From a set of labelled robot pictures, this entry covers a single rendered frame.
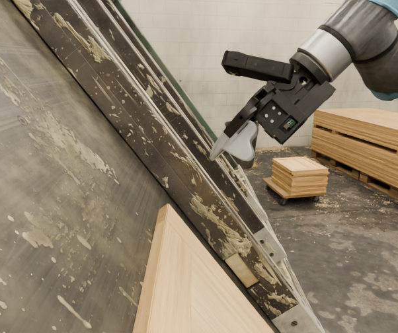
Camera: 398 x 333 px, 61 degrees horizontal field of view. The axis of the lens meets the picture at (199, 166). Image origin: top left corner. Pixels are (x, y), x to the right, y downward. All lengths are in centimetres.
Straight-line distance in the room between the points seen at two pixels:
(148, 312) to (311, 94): 38
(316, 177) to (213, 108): 258
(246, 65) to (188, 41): 516
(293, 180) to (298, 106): 321
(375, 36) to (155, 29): 517
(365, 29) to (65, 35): 45
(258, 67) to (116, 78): 23
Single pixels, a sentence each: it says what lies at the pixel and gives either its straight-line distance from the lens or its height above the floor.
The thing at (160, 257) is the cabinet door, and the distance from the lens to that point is 39.
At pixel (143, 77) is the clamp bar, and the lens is 91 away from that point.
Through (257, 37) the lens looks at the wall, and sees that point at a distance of 603.
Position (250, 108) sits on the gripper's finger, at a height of 143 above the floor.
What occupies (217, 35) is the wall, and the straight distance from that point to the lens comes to 583.
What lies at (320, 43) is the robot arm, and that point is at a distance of 55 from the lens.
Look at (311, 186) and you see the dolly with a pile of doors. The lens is 388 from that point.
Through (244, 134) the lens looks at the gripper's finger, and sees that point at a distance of 54.
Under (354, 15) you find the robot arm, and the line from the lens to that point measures 57.
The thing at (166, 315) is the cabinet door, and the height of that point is 127.
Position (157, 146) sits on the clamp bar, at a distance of 59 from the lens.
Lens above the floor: 149
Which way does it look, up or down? 17 degrees down
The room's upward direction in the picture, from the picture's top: straight up
